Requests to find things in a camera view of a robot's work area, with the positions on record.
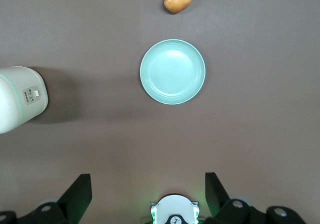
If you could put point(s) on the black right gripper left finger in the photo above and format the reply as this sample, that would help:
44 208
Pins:
72 201

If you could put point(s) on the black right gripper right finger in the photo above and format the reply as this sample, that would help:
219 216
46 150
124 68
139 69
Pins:
220 204

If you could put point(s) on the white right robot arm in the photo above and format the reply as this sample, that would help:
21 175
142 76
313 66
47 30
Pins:
175 206

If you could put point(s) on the brown table mat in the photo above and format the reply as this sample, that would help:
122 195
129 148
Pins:
250 134

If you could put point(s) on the pale green round plate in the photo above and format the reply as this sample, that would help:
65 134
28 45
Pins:
172 71

